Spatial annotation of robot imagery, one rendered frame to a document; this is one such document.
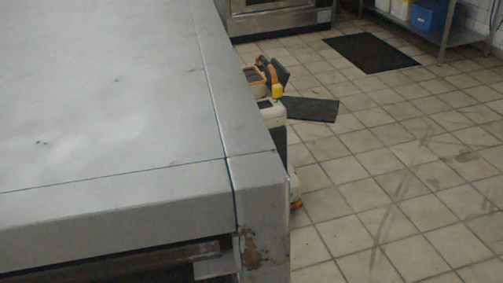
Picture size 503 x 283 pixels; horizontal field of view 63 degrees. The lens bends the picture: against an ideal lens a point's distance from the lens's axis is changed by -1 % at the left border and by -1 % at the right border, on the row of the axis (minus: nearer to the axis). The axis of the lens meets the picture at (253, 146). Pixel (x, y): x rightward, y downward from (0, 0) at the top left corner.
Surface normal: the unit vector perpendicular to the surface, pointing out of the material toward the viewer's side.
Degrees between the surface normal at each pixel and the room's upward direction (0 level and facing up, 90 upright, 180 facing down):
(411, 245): 0
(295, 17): 90
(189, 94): 0
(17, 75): 0
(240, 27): 90
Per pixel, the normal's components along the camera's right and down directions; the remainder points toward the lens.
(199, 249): 0.19, 0.55
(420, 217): -0.05, -0.82
